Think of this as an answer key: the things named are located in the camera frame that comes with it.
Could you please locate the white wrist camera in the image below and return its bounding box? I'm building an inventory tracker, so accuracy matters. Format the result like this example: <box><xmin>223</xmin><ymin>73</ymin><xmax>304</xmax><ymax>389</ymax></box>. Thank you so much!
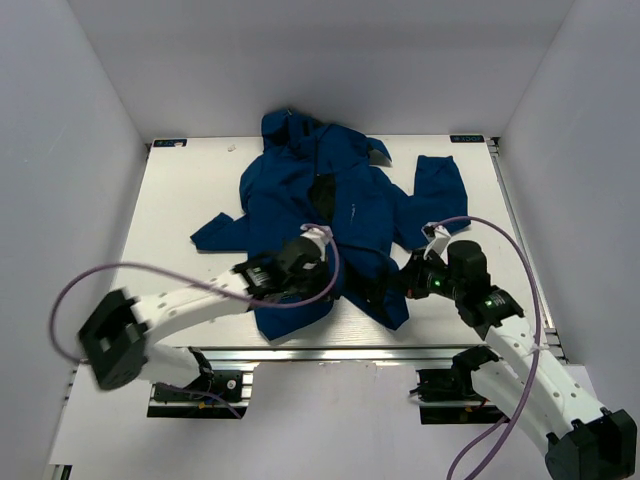
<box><xmin>300</xmin><ymin>224</ymin><xmax>333</xmax><ymax>261</ymax></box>
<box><xmin>422</xmin><ymin>222</ymin><xmax>451</xmax><ymax>259</ymax></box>

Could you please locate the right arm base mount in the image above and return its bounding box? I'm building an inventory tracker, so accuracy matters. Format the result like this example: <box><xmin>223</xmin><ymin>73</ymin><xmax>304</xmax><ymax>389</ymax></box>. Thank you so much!
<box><xmin>409</xmin><ymin>346</ymin><xmax>503</xmax><ymax>425</ymax></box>

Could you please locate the blue table label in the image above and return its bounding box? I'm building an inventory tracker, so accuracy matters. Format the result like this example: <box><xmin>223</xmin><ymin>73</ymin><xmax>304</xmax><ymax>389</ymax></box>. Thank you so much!
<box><xmin>152</xmin><ymin>138</ymin><xmax>187</xmax><ymax>148</ymax></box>
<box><xmin>449</xmin><ymin>134</ymin><xmax>485</xmax><ymax>143</ymax></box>

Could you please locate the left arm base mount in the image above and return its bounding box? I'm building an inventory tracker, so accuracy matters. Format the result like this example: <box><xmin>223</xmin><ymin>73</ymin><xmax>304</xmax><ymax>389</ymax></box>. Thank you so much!
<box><xmin>146</xmin><ymin>363</ymin><xmax>255</xmax><ymax>420</ymax></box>

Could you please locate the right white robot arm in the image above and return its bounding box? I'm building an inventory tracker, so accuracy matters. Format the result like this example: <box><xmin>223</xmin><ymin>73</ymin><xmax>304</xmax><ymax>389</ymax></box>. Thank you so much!
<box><xmin>395</xmin><ymin>240</ymin><xmax>637</xmax><ymax>479</ymax></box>

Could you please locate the left blue table label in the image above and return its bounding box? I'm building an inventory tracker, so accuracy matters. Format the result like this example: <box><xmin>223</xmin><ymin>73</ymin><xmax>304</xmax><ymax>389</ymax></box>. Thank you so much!
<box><xmin>152</xmin><ymin>138</ymin><xmax>187</xmax><ymax>148</ymax></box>

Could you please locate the blue zip jacket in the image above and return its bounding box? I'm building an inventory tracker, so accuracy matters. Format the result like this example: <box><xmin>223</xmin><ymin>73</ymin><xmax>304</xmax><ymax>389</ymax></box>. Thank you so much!
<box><xmin>191</xmin><ymin>110</ymin><xmax>469</xmax><ymax>330</ymax></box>

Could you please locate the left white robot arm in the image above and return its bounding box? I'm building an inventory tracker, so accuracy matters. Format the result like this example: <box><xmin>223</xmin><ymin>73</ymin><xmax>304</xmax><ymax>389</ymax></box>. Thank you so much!
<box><xmin>78</xmin><ymin>228</ymin><xmax>340</xmax><ymax>399</ymax></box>

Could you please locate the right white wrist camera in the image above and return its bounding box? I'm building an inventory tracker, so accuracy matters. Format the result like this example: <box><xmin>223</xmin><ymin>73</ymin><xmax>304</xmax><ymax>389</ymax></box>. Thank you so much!
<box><xmin>422</xmin><ymin>222</ymin><xmax>451</xmax><ymax>259</ymax></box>

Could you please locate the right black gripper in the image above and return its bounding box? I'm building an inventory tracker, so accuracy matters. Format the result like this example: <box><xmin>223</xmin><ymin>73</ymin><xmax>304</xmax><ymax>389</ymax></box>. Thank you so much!
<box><xmin>386</xmin><ymin>249</ymin><xmax>464</xmax><ymax>301</ymax></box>

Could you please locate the purple cable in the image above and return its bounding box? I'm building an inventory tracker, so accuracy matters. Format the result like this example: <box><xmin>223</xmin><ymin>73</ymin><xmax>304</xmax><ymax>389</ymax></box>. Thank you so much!
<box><xmin>422</xmin><ymin>215</ymin><xmax>544</xmax><ymax>480</ymax></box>
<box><xmin>48</xmin><ymin>223</ymin><xmax>342</xmax><ymax>419</ymax></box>

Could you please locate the right blue table label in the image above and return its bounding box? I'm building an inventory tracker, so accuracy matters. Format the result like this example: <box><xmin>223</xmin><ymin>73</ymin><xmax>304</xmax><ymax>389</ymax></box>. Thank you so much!
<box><xmin>449</xmin><ymin>134</ymin><xmax>485</xmax><ymax>143</ymax></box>

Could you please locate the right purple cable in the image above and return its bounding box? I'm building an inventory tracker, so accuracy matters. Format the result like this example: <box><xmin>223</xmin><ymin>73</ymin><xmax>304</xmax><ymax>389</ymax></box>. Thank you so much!
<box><xmin>422</xmin><ymin>215</ymin><xmax>544</xmax><ymax>480</ymax></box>

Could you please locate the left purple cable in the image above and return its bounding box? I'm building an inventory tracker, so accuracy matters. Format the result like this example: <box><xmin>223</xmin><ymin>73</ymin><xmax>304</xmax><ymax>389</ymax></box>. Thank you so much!
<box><xmin>48</xmin><ymin>223</ymin><xmax>342</xmax><ymax>419</ymax></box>

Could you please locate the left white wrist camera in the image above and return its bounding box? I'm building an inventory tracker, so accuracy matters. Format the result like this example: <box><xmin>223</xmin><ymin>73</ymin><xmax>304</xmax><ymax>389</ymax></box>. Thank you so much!
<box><xmin>300</xmin><ymin>224</ymin><xmax>333</xmax><ymax>261</ymax></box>

